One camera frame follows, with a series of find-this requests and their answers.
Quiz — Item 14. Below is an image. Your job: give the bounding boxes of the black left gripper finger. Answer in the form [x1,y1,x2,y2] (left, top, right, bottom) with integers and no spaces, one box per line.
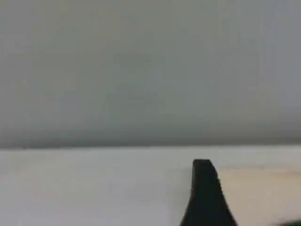
[180,159,238,226]

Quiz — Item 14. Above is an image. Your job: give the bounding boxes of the cream canvas handbag green handles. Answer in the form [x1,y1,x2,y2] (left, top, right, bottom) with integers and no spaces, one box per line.
[217,164,301,226]

